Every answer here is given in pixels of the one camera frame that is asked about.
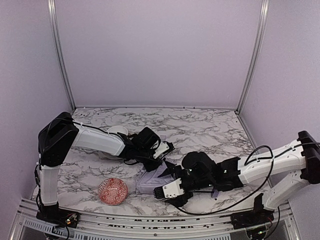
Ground lilac folding umbrella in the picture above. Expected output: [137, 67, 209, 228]
[135, 159, 221, 200]

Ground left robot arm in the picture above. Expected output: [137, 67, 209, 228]
[37, 111, 174, 213]

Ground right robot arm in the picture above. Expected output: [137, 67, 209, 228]
[153, 130, 320, 212]

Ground white bowl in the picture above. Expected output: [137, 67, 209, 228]
[107, 125, 129, 136]

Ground patterned plate under bowl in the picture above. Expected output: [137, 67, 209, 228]
[98, 151, 122, 161]

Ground red patterned bowl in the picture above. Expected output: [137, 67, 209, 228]
[97, 178, 129, 206]

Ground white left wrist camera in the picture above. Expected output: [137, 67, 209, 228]
[153, 141, 174, 159]

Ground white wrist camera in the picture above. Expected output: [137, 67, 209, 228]
[153, 178, 185, 199]
[153, 141, 174, 159]

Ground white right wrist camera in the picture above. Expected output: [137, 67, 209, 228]
[153, 178, 185, 199]

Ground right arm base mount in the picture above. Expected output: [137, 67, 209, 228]
[230, 193, 274, 230]

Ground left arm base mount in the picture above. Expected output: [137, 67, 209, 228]
[36, 209, 80, 228]

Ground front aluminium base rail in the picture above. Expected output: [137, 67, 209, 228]
[8, 198, 301, 240]

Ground left aluminium frame post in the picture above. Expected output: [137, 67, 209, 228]
[47, 0, 76, 113]

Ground aluminium frame post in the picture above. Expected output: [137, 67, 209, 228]
[235, 0, 270, 115]
[47, 0, 76, 113]

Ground right aluminium frame post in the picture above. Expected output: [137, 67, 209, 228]
[235, 0, 270, 115]

